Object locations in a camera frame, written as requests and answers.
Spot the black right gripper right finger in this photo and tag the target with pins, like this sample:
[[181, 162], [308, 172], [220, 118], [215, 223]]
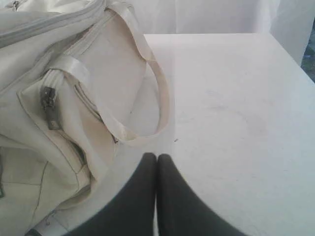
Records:
[[180, 212]]

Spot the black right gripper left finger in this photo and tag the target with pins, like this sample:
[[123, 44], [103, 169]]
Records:
[[131, 211]]

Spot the cream fabric duffel bag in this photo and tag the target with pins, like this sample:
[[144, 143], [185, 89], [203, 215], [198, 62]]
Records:
[[77, 79]]

